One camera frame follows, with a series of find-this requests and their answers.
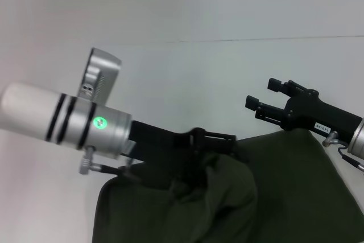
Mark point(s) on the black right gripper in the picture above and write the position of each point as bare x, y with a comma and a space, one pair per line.
318, 115

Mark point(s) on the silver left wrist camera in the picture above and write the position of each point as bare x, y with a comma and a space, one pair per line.
99, 80

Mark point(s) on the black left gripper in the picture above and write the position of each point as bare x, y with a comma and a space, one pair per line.
159, 143

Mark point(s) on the dark green FREE t-shirt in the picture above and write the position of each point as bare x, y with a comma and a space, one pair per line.
284, 197

